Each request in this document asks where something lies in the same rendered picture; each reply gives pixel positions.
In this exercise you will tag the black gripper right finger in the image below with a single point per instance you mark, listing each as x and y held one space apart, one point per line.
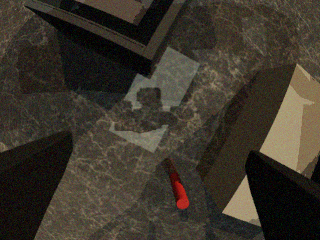
288 204

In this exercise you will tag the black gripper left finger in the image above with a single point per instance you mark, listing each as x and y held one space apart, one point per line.
29 175

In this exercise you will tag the red peg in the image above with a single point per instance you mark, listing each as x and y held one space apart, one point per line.
177 186

